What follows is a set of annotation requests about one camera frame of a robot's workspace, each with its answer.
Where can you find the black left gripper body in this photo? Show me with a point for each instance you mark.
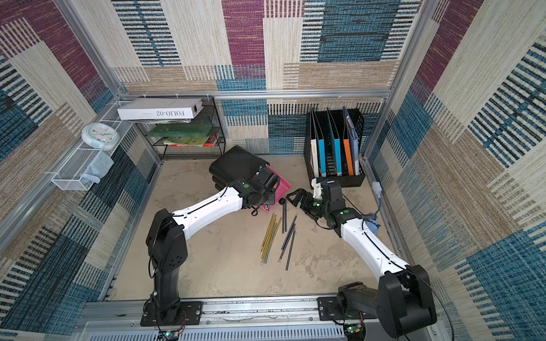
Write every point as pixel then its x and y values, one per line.
pixel 268 199

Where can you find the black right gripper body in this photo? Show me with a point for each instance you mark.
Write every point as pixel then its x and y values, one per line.
pixel 307 202

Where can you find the black pink drawer unit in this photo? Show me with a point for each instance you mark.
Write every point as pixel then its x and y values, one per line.
pixel 233 169

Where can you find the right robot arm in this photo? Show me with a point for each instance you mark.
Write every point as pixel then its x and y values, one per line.
pixel 403 302

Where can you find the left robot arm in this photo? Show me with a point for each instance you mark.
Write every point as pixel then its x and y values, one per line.
pixel 169 233

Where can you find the dark blue pencil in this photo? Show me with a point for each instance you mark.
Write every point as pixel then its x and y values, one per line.
pixel 282 252
pixel 291 229
pixel 290 248

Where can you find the yellow pencil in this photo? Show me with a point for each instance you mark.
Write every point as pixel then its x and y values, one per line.
pixel 268 238
pixel 266 241

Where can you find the white binder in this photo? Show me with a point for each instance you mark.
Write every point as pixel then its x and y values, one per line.
pixel 313 146

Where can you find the black plastic file organizer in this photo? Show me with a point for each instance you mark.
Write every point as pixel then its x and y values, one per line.
pixel 332 125

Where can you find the light blue binder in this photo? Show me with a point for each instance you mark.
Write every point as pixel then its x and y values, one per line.
pixel 320 144

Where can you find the dark blue binder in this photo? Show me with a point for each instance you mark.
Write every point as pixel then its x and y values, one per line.
pixel 353 139

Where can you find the orange binder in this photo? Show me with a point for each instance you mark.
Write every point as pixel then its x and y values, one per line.
pixel 347 146

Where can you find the black mesh shelf rack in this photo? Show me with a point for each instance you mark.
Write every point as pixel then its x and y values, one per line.
pixel 202 137

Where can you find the green book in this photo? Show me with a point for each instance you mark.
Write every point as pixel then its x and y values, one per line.
pixel 180 130

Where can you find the white folio box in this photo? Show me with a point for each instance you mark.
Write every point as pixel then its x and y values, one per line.
pixel 160 108

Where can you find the light blue cloth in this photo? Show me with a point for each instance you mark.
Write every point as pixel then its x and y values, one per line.
pixel 97 169

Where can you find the white round clock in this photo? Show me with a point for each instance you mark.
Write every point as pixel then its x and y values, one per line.
pixel 100 136

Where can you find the blue white cable connector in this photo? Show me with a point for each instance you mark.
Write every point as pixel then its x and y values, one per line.
pixel 377 188

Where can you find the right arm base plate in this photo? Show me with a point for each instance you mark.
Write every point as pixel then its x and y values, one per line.
pixel 330 309

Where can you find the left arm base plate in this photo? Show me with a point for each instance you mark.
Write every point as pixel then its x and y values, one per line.
pixel 183 313

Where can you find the white wire basket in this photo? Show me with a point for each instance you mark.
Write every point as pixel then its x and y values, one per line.
pixel 68 175

